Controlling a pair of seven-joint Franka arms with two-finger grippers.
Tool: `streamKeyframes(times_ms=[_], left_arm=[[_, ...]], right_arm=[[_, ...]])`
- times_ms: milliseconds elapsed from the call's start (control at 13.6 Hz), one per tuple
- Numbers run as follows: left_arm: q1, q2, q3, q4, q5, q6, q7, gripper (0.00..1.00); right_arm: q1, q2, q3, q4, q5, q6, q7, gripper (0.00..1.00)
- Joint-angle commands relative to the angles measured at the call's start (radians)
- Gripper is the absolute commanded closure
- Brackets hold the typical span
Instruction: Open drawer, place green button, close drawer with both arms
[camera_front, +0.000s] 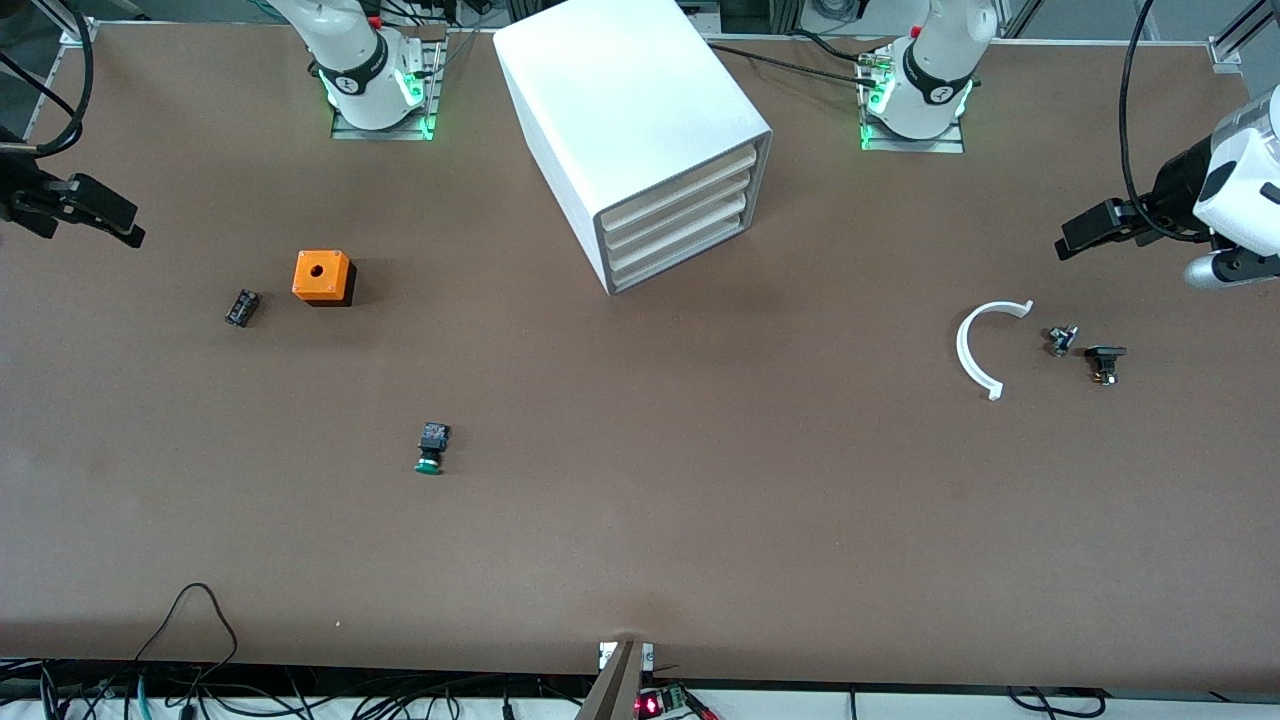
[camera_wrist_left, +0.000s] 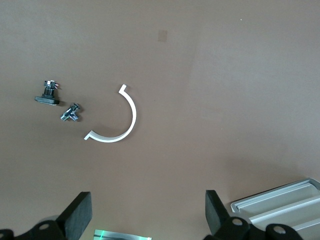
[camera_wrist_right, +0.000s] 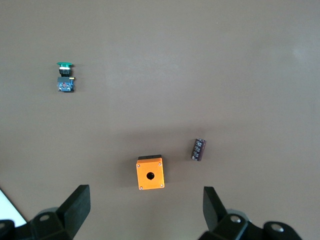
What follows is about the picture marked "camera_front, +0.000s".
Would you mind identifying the white curved plastic arc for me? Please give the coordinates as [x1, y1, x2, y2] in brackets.
[956, 299, 1035, 402]

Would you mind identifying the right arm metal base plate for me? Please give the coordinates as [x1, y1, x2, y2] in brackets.
[330, 25, 446, 141]

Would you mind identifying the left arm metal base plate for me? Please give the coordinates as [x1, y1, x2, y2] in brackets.
[858, 45, 966, 154]

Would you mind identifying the black looped cable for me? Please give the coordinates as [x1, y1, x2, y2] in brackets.
[133, 582, 241, 669]

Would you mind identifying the circuit board with red light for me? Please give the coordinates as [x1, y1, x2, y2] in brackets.
[633, 685, 716, 720]

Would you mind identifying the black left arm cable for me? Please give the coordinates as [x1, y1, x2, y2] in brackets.
[1120, 0, 1206, 243]

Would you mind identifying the black cable on table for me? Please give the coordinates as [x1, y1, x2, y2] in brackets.
[705, 42, 886, 86]
[790, 28, 871, 63]

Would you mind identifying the black component with brass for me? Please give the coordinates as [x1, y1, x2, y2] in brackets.
[1084, 344, 1129, 387]

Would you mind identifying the green push button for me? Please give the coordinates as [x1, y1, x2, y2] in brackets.
[414, 422, 452, 476]

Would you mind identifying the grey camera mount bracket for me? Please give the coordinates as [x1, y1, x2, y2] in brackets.
[575, 640, 656, 720]

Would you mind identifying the orange box with hole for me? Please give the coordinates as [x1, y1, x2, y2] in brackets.
[292, 250, 356, 308]

